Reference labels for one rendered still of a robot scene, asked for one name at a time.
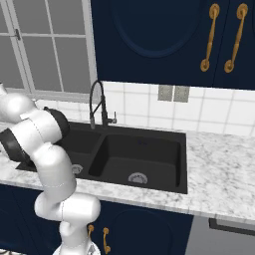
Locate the narrow navy wall cupboard door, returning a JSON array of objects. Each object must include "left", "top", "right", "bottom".
[{"left": 212, "top": 0, "right": 255, "bottom": 92}]

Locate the brass base cupboard handle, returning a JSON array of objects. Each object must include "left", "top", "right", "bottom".
[
  {"left": 102, "top": 227, "right": 112, "bottom": 255},
  {"left": 87, "top": 224, "right": 95, "bottom": 241}
]

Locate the black dishwasher handle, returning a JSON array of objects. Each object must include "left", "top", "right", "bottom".
[{"left": 208, "top": 217, "right": 255, "bottom": 237}]

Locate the grey dishwasher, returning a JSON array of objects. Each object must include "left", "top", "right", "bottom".
[{"left": 184, "top": 214, "right": 255, "bottom": 255}]

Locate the brass wall cupboard handle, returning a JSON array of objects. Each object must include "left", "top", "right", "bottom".
[
  {"left": 199, "top": 3, "right": 221, "bottom": 73},
  {"left": 223, "top": 3, "right": 249, "bottom": 74}
]

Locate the white framed window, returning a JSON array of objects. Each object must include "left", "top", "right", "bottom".
[{"left": 0, "top": 0, "right": 100, "bottom": 104}]

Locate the navy base cupboard door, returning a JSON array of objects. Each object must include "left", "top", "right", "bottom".
[
  {"left": 0, "top": 183, "right": 64, "bottom": 255},
  {"left": 89, "top": 199, "right": 194, "bottom": 255}
]

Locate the black spring tap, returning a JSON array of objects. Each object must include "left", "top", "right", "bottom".
[{"left": 89, "top": 79, "right": 118, "bottom": 130}]

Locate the black double sink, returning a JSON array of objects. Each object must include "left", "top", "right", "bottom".
[{"left": 15, "top": 120, "right": 189, "bottom": 195}]

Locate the grey wall socket plate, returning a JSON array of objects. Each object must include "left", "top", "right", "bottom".
[
  {"left": 172, "top": 85, "right": 191, "bottom": 104},
  {"left": 156, "top": 84, "right": 174, "bottom": 103}
]

